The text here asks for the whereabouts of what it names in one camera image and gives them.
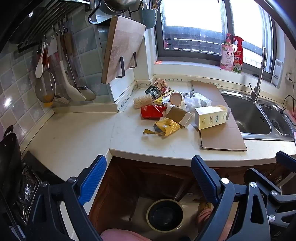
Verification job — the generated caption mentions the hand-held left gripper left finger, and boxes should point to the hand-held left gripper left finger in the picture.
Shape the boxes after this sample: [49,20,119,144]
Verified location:
[25,155,107,241]

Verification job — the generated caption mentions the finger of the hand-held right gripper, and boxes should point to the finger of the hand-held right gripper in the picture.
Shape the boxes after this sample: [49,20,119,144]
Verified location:
[276,151,296,170]
[244,169,296,225]

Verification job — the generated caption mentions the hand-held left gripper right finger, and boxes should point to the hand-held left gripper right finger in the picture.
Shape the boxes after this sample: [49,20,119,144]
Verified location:
[191,155,271,241]

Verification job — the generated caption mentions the dark trash bin cream rim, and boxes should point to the dark trash bin cream rim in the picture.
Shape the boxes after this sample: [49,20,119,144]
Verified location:
[146,199,185,233]

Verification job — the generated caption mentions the pale yellow box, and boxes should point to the pale yellow box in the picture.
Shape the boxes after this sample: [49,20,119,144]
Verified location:
[194,105,229,130]

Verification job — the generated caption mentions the yellow snack bag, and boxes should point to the yellow snack bag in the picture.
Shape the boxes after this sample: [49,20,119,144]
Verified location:
[143,117,181,138]

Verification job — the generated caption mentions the brown cardboard box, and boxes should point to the brown cardboard box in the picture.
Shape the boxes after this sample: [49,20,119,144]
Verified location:
[166,107,193,128]

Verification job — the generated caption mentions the white plastic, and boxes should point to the white plastic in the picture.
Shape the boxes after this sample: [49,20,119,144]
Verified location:
[183,96,201,112]

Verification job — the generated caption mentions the small white box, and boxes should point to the small white box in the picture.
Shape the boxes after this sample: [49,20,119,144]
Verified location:
[191,92,212,107]

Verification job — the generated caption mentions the paper cup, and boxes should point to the paper cup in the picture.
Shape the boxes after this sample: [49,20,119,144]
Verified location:
[169,92,185,106]

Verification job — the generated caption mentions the red snack bag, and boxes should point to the red snack bag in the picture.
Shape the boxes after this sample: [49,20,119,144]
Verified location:
[141,104,167,119]

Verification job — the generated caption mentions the yellow black box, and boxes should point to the yellow black box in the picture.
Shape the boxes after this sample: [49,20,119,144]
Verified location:
[154,93,173,106]

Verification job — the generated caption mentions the instant noodle block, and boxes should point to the instant noodle block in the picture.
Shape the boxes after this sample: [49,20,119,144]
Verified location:
[133,96,154,109]

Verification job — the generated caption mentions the dark green box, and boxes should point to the dark green box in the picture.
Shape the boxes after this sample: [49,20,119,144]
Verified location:
[145,84,163,98]

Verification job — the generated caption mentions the pink dish cloth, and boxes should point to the pink dish cloth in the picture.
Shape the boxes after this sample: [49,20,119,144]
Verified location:
[285,109,296,127]

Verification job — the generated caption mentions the flat cardboard sheet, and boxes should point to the flat cardboard sheet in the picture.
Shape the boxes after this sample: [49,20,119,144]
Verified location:
[190,80,248,151]

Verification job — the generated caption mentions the wooden kitchen cabinet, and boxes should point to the wooden kitchen cabinet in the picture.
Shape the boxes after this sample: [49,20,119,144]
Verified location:
[89,157,296,234]

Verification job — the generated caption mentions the stainless steel sink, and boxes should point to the stainless steel sink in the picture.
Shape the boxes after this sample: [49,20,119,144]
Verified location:
[220,89,296,141]

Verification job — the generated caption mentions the person's left leg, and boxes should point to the person's left leg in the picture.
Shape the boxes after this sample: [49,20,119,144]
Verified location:
[100,228,151,241]

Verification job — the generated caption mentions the gas stove with foil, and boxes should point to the gas stove with foil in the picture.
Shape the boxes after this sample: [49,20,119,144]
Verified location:
[13,151,58,230]

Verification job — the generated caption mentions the black wok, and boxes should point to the black wok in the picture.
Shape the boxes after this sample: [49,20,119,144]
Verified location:
[0,125,22,193]

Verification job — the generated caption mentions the white plastic spatula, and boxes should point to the white plastic spatula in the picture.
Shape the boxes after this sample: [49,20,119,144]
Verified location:
[57,38,87,102]

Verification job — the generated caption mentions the steel faucet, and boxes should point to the steel faucet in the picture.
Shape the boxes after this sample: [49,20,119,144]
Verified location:
[249,47,268,104]

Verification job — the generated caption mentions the metal mesh strainer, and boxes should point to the metal mesh strainer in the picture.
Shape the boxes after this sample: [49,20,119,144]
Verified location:
[35,71,56,103]

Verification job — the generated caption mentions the red spray bottle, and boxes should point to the red spray bottle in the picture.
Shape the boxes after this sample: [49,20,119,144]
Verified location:
[233,36,245,74]

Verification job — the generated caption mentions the white rice spoon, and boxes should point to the white rice spoon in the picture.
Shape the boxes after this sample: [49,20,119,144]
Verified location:
[35,42,46,79]

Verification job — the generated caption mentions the wooden cutting board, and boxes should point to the wooden cutting board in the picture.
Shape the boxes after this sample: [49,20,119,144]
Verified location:
[101,16,147,84]

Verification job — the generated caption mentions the white scraper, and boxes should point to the white scraper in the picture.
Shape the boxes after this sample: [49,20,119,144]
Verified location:
[47,38,57,57]

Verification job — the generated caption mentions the window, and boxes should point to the window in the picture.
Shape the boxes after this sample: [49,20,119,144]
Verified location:
[154,0,281,82]

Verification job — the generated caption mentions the grey blue utensil cup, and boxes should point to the grey blue utensil cup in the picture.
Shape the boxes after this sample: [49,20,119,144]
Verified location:
[142,8,157,29]

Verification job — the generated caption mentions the black range hood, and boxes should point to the black range hood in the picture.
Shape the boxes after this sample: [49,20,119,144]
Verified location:
[0,0,93,50]

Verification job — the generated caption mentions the metal pot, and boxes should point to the metal pot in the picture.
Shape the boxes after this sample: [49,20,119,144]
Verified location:
[103,0,140,12]

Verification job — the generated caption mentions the cutlery bundle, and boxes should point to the cutlery bundle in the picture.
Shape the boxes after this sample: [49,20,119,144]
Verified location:
[142,0,160,11]

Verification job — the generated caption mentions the black power cable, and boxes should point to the black power cable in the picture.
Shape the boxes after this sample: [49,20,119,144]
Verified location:
[280,95,296,114]

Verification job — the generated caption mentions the black utensil hook rail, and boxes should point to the black utensil hook rail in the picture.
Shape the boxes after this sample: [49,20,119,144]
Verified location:
[17,17,70,54]

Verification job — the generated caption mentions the black wall rack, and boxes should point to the black wall rack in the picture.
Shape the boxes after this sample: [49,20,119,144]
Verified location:
[88,0,145,78]

